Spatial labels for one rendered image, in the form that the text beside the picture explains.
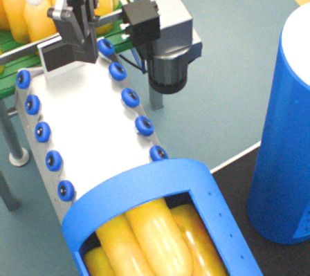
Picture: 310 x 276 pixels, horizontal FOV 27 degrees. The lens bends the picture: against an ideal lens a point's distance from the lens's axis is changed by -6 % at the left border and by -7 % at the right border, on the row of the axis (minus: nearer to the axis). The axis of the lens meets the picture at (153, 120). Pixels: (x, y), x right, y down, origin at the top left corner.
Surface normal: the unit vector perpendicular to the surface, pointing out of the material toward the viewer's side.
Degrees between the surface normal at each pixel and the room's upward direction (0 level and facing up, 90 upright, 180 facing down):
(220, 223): 44
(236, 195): 0
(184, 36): 90
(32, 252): 0
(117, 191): 14
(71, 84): 0
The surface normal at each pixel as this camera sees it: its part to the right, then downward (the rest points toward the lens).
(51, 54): 0.40, 0.78
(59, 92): -0.03, -0.51
